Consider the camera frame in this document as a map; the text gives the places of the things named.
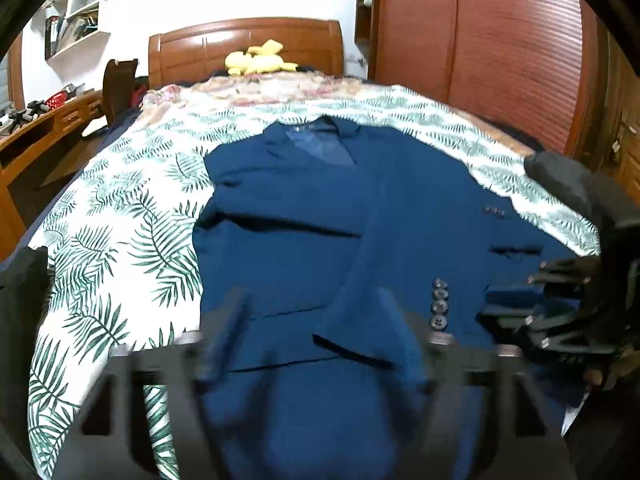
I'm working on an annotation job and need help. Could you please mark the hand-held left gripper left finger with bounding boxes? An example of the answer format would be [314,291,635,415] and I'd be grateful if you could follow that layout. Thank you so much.
[52,287,251,480]

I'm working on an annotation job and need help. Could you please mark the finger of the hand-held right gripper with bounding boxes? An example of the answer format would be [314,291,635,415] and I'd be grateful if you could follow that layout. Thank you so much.
[527,257,603,291]
[477,285,596,361]

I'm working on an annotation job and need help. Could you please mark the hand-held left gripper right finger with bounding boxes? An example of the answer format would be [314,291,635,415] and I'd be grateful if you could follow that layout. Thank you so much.
[400,310,571,480]

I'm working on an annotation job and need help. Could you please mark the navy blue suit jacket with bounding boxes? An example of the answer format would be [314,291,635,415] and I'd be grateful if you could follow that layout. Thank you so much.
[192,115,586,480]

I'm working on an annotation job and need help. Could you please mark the dark grey folded cloth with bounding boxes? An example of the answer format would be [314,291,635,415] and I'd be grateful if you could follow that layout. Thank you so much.
[524,152,603,223]

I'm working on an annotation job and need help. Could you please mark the leaf print bed sheet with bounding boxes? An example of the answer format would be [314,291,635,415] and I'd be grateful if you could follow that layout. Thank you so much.
[27,85,601,480]

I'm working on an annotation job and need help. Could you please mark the wooden door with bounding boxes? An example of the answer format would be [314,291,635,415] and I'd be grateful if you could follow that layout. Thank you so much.
[597,30,640,201]

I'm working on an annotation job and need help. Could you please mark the black folded cloth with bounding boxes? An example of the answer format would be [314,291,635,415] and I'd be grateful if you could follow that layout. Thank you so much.
[0,245,51,341]

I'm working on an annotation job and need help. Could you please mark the wooden louvered wardrobe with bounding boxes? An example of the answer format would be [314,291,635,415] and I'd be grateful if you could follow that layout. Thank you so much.
[355,0,601,161]

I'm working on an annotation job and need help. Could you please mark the floral blanket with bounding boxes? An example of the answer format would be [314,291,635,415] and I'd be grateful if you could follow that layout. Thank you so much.
[142,71,386,111]

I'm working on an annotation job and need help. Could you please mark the wooden desk cabinet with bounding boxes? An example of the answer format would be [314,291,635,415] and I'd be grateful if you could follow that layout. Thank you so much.
[0,87,106,261]

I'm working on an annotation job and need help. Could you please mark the dark wooden chair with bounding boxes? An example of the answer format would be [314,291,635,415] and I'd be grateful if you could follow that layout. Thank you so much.
[102,58,141,126]

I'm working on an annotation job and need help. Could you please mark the yellow plush toy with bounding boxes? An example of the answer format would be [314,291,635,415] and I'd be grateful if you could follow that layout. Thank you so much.
[224,39,299,77]

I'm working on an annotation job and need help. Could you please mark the wooden bed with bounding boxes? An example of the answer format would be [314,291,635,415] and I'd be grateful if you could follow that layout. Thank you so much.
[0,17,601,480]

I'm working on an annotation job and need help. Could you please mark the white wall shelf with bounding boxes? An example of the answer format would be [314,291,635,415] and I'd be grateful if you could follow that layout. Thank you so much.
[44,0,118,61]

